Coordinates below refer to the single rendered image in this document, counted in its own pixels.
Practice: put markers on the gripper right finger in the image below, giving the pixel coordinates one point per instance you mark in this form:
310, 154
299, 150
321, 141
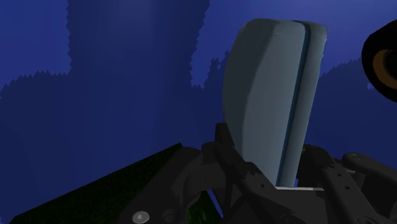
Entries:
344, 189

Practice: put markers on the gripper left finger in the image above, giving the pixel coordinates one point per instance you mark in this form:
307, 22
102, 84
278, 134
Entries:
235, 173

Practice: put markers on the pale grey rounded case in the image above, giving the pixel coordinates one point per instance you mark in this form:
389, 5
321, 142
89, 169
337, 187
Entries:
263, 102

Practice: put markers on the dark green flat block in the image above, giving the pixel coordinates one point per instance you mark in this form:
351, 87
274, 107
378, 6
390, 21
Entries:
102, 195

